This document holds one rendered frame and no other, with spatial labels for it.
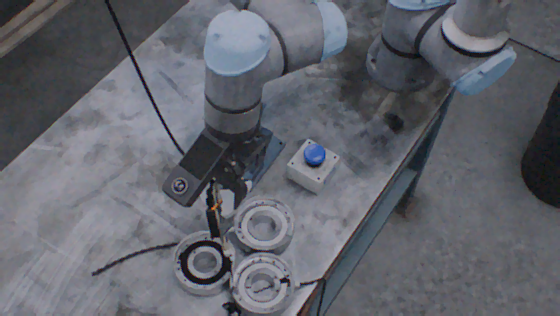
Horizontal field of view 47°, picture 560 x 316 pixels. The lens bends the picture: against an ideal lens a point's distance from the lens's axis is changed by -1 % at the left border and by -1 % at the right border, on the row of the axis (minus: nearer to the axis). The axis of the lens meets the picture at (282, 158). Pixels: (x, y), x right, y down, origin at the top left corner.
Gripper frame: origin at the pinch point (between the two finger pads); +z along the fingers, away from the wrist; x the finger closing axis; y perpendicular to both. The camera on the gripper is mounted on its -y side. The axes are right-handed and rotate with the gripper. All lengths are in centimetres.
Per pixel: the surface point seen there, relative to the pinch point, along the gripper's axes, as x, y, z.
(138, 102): 32.3, 16.9, 11.3
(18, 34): 141, 63, 85
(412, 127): -15.1, 44.0, 7.1
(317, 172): -6.9, 21.1, 5.7
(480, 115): -18, 135, 76
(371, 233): -14, 56, 62
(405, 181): -13, 76, 59
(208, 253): -0.3, -1.5, 11.2
